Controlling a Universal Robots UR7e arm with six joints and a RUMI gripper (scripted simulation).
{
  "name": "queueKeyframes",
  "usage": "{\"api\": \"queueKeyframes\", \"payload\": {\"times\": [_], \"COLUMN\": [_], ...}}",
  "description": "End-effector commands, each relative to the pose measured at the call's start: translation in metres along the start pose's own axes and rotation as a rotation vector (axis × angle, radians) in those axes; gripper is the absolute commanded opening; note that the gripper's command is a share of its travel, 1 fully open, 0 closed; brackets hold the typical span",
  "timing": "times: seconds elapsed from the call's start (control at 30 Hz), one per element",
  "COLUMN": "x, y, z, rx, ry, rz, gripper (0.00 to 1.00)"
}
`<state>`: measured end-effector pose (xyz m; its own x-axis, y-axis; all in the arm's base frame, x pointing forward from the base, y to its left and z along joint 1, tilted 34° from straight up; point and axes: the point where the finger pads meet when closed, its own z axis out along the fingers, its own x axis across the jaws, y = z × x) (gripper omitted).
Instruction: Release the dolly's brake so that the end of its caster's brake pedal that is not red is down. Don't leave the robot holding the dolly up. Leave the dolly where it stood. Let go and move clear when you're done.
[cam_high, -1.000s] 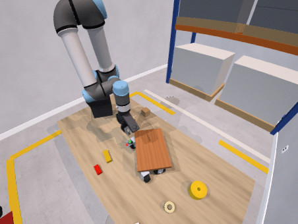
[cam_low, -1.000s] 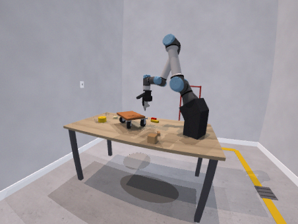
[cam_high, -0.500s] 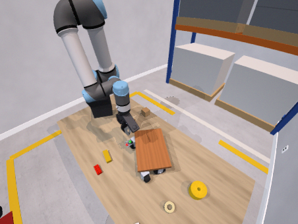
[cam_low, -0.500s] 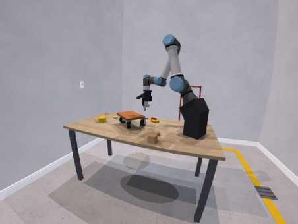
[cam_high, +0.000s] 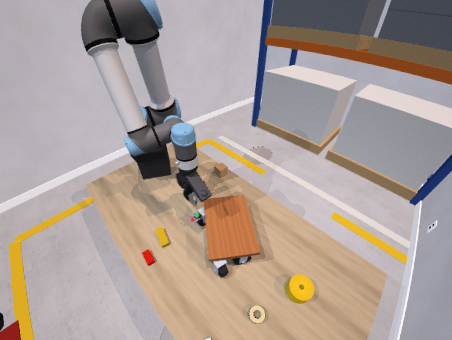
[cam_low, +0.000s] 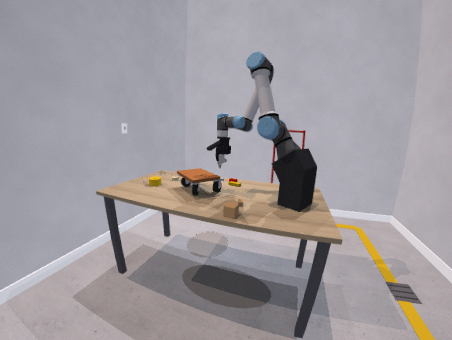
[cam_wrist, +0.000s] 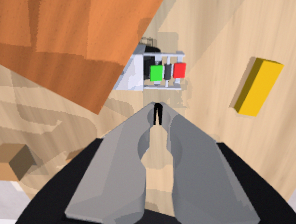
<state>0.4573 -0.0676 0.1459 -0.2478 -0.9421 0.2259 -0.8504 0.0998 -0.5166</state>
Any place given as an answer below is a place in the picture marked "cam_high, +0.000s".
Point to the yellow rectangular block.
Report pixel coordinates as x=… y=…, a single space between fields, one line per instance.
x=162 y=237

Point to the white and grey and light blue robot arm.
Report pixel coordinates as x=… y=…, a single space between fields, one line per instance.
x=139 y=22

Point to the red toy building brick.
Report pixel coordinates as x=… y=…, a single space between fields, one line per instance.
x=148 y=257

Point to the cream roll of tape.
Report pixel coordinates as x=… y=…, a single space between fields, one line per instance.
x=261 y=312

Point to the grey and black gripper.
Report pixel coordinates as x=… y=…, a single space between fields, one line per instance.
x=188 y=190

